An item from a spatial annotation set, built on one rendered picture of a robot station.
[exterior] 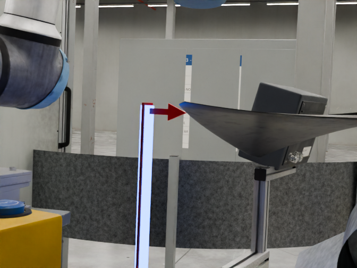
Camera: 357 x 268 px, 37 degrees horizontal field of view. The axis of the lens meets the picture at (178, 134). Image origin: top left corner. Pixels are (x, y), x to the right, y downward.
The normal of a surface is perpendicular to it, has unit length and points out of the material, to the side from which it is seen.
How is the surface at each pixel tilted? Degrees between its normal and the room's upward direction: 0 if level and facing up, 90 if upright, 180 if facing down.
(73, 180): 90
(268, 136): 159
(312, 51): 90
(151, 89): 90
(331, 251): 55
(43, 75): 101
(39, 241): 90
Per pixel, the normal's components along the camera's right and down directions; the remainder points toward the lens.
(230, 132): -0.08, 0.95
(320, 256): -0.79, -0.60
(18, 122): 0.88, 0.07
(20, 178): 0.97, 0.09
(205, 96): -0.28, 0.04
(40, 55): 0.66, 0.24
